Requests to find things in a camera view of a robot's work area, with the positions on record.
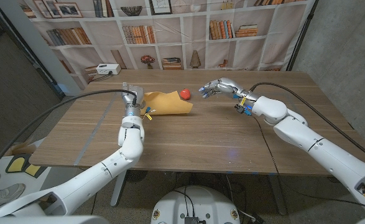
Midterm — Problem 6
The white robot torso base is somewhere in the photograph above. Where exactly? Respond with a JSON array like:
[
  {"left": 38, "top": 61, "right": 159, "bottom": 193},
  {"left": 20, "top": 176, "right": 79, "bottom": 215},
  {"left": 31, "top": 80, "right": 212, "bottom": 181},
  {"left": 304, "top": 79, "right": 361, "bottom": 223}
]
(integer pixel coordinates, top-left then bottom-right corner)
[{"left": 150, "top": 185, "right": 241, "bottom": 224}]

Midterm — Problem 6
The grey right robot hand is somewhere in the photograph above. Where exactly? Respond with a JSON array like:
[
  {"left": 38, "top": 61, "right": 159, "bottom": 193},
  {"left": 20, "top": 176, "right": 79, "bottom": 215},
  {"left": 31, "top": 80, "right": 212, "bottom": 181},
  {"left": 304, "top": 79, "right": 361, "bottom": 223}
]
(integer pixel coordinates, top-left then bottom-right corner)
[{"left": 198, "top": 77, "right": 261, "bottom": 105}]

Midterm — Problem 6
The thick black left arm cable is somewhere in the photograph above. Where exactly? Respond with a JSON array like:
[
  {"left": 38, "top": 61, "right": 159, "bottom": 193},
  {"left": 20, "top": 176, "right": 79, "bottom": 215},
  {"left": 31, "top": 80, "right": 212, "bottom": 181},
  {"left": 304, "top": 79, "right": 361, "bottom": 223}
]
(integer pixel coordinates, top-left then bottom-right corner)
[{"left": 0, "top": 88, "right": 138, "bottom": 184}]

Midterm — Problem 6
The yellow felt sheet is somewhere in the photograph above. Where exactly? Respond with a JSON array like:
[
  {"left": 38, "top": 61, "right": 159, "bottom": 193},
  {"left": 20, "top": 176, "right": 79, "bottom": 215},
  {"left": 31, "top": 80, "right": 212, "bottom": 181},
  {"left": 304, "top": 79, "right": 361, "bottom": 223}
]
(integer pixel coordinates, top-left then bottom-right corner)
[{"left": 140, "top": 90, "right": 194, "bottom": 116}]

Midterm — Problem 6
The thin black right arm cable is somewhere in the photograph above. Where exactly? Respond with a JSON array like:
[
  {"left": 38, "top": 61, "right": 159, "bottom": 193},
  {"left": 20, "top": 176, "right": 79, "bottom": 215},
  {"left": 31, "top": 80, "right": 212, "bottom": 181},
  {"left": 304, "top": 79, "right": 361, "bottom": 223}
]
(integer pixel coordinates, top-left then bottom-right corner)
[{"left": 252, "top": 116, "right": 365, "bottom": 215}]

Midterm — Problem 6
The printed bookshelf backdrop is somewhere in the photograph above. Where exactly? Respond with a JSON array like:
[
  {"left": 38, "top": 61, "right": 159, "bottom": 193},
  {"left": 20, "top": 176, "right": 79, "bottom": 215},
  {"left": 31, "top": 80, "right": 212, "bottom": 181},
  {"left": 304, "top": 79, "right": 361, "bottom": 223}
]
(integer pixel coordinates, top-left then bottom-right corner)
[{"left": 16, "top": 0, "right": 318, "bottom": 91}]

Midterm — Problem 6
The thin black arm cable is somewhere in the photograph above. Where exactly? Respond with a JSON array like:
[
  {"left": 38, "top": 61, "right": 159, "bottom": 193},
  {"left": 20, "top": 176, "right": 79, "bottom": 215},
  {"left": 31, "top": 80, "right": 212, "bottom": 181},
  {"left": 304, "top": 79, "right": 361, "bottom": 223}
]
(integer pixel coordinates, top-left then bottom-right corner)
[
  {"left": 90, "top": 192, "right": 98, "bottom": 216},
  {"left": 252, "top": 116, "right": 365, "bottom": 215}
]

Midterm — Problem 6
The black power strip cable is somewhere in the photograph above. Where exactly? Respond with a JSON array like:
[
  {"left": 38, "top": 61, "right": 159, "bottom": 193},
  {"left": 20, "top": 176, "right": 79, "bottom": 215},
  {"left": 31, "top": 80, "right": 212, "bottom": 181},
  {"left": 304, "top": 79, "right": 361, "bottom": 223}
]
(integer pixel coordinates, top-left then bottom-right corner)
[{"left": 90, "top": 72, "right": 113, "bottom": 83}]

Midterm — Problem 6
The white power strip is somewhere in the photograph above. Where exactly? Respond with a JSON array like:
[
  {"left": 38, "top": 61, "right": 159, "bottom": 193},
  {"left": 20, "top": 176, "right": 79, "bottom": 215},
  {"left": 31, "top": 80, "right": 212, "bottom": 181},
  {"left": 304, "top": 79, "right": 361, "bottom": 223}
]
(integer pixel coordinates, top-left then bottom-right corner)
[{"left": 95, "top": 63, "right": 122, "bottom": 76}]

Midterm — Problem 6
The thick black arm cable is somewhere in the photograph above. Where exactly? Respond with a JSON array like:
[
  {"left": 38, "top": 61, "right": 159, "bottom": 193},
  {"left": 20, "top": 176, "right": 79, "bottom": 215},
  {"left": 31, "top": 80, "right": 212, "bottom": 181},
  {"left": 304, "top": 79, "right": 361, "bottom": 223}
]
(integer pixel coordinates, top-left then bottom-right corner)
[
  {"left": 249, "top": 82, "right": 365, "bottom": 166},
  {"left": 0, "top": 88, "right": 138, "bottom": 184}
]

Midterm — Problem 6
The grey table leg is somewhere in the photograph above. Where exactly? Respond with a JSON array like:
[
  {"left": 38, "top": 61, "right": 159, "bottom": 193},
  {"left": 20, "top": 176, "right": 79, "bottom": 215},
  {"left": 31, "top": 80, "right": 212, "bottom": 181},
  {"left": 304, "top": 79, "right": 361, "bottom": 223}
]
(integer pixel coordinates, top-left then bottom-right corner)
[
  {"left": 109, "top": 169, "right": 129, "bottom": 208},
  {"left": 267, "top": 174, "right": 289, "bottom": 216}
]

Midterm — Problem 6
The brown cardboard box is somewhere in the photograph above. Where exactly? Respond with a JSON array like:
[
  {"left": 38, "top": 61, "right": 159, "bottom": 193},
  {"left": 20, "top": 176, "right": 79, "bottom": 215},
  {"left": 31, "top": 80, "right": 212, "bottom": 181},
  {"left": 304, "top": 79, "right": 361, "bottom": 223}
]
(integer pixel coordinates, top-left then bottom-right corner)
[{"left": 3, "top": 138, "right": 46, "bottom": 157}]

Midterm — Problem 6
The black backdrop stand pole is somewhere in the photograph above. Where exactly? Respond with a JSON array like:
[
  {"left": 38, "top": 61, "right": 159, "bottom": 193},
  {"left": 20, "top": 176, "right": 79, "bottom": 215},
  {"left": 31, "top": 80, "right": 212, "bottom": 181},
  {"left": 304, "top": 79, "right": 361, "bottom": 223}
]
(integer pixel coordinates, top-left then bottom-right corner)
[{"left": 286, "top": 0, "right": 320, "bottom": 72}]

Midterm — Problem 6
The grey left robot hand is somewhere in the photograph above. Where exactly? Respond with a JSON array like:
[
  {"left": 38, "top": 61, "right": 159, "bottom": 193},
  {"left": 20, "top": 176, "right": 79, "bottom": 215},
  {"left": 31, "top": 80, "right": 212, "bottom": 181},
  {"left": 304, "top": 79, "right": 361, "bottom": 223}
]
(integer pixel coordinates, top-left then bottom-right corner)
[{"left": 121, "top": 82, "right": 146, "bottom": 118}]

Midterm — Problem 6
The white panel with yellow patches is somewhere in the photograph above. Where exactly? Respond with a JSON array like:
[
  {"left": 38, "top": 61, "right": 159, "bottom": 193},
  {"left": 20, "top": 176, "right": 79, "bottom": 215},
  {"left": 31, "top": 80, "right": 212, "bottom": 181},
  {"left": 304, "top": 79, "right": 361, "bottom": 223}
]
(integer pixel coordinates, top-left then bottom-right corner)
[{"left": 0, "top": 153, "right": 53, "bottom": 200}]

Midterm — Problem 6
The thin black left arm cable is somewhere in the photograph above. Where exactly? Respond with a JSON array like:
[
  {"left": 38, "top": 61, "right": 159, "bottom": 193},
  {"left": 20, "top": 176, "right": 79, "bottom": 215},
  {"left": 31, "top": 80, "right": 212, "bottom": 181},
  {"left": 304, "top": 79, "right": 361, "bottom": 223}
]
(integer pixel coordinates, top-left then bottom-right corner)
[{"left": 90, "top": 192, "right": 98, "bottom": 216}]

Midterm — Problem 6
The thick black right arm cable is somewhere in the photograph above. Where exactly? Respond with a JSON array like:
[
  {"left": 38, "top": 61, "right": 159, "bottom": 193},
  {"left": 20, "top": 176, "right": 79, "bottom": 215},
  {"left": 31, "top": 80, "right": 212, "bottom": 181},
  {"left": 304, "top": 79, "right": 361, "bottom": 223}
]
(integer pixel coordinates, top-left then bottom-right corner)
[{"left": 249, "top": 82, "right": 365, "bottom": 166}]

